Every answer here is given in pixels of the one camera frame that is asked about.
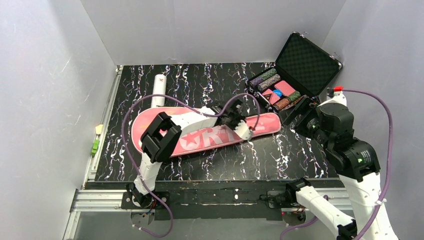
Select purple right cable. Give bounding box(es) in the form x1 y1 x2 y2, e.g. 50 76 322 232
279 86 394 240

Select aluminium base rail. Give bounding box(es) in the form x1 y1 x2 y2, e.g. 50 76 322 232
62 187 377 240

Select beige wooden block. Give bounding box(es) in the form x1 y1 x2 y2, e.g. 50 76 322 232
95 124 104 136

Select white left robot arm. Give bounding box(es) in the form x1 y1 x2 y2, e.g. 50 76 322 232
126 99 253 208

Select pink card deck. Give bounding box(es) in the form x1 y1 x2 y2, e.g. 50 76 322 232
261 80 296 105

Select pink racket bag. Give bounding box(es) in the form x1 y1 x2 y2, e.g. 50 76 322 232
131 106 282 157

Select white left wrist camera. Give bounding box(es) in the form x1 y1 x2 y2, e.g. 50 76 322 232
233 119 254 141

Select green clip on rail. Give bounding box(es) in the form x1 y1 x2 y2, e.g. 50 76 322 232
91 139 100 156

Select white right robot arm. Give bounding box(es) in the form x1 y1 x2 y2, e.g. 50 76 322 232
284 94 397 240

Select poker chip rows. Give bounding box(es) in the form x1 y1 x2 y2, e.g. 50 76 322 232
245 67 305 113

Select white shuttlecock tube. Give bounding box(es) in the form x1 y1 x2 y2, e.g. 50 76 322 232
150 74 167 108

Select purple cable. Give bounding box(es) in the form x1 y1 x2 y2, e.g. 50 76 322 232
279 86 394 240
121 93 262 239

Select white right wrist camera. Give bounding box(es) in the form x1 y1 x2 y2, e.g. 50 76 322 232
324 86 347 106

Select black foam-lined case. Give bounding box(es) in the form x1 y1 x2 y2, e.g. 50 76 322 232
255 31 343 102

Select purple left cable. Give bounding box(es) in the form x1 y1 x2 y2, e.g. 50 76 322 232
121 93 262 239

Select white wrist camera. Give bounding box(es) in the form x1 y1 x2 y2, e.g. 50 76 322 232
233 119 254 141
324 86 347 106

